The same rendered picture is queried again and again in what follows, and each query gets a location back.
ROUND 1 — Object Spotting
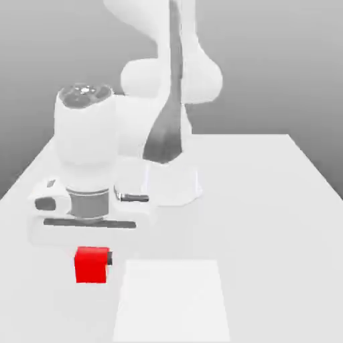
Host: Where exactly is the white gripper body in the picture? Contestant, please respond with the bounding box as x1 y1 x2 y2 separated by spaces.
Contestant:
27 205 157 247

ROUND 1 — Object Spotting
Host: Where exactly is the small red cube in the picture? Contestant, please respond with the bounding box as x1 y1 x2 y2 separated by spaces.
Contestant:
74 246 111 284

